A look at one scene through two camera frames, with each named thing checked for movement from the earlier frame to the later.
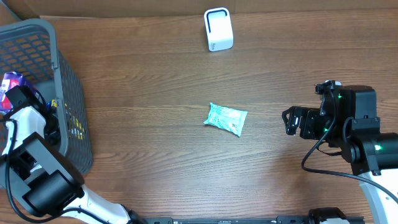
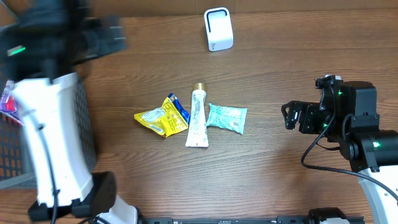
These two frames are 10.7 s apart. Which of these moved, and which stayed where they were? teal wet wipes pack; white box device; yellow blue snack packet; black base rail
Moved: yellow blue snack packet
Stayed: white box device; teal wet wipes pack; black base rail
